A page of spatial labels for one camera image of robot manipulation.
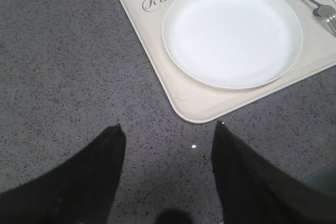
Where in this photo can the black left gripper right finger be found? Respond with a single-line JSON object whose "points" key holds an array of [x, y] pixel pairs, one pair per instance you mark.
{"points": [[252, 190]]}

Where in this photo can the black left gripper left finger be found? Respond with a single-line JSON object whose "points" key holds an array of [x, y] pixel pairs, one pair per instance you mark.
{"points": [[81, 190]]}

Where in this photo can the white round plate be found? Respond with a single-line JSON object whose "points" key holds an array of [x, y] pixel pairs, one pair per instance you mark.
{"points": [[233, 44]]}

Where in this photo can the silver metal fork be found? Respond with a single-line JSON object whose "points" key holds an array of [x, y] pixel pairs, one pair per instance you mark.
{"points": [[325, 12]]}

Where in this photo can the cream rabbit serving tray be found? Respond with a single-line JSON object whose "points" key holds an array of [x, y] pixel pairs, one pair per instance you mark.
{"points": [[198, 103]]}

